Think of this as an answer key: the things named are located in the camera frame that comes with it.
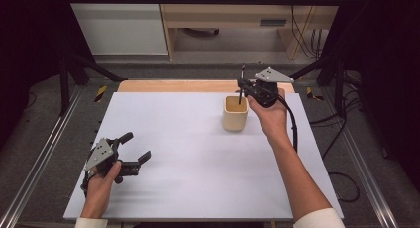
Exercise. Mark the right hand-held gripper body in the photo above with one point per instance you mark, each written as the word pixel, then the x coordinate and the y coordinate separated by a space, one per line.
pixel 267 89

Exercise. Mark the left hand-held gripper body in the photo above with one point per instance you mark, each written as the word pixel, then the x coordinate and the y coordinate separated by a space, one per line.
pixel 100 153

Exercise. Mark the black pen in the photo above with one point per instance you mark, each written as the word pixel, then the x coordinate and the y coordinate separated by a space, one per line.
pixel 243 71

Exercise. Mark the cream square cup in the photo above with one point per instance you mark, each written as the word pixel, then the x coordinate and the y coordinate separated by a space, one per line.
pixel 235 120

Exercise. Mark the person's right hand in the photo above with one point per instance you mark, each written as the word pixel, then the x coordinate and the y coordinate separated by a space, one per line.
pixel 274 119

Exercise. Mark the person's left hand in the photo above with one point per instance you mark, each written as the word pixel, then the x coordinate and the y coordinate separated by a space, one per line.
pixel 99 188

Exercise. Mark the yellow black floor tape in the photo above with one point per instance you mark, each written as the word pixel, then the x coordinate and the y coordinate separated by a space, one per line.
pixel 312 93
pixel 101 93

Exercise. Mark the light wooden office desk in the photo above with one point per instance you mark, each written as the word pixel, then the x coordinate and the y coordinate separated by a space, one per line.
pixel 231 16

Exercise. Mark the black metal stand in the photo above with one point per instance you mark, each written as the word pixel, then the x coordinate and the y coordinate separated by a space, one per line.
pixel 67 79
pixel 336 82

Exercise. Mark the white partition panel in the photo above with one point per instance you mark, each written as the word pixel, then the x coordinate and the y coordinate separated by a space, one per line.
pixel 119 26

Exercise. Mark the black curtain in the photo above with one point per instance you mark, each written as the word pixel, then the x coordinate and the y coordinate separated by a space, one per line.
pixel 386 56
pixel 29 39

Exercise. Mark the aluminium floor rail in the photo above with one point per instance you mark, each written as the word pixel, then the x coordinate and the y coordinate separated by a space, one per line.
pixel 36 168
pixel 363 162

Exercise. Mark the black horizontal frame bar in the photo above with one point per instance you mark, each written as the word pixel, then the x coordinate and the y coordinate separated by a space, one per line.
pixel 198 0

